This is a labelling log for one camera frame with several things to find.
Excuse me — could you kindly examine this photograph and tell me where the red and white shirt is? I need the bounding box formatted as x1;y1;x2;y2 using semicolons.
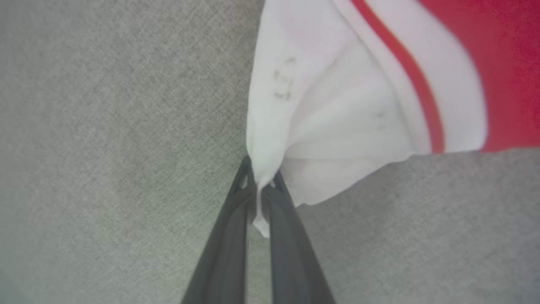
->
246;0;540;239

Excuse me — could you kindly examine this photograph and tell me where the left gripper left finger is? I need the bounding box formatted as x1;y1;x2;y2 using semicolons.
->
181;155;257;304

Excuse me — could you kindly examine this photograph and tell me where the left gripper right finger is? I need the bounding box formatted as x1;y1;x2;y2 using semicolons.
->
260;171;336;304

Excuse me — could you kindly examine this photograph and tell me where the grey fabric sofa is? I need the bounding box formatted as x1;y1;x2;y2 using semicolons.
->
0;0;540;304

